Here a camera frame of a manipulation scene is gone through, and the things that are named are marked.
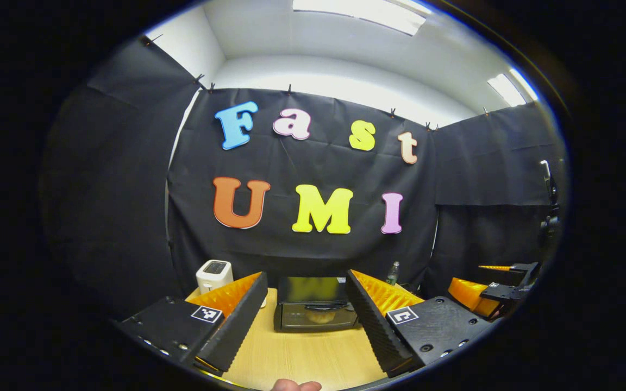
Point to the white toaster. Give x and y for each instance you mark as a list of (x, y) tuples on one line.
[(212, 277)]

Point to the black electric oven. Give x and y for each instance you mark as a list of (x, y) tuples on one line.
[(313, 290)]

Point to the golden croissant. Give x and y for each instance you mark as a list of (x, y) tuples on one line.
[(321, 316)]

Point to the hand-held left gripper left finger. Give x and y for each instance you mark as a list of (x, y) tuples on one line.
[(242, 320)]

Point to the green glass bottle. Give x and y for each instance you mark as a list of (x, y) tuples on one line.
[(393, 274)]

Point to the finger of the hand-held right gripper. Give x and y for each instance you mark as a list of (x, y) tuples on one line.
[(503, 293), (525, 267)]

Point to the black tripod stand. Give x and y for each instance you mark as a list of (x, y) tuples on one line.
[(551, 190)]

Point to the ceiling light panel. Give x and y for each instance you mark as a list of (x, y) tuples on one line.
[(362, 13), (511, 87)]

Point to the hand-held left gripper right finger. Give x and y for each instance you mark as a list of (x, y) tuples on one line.
[(373, 326)]

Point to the black backdrop cloth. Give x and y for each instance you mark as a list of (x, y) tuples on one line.
[(117, 190)]

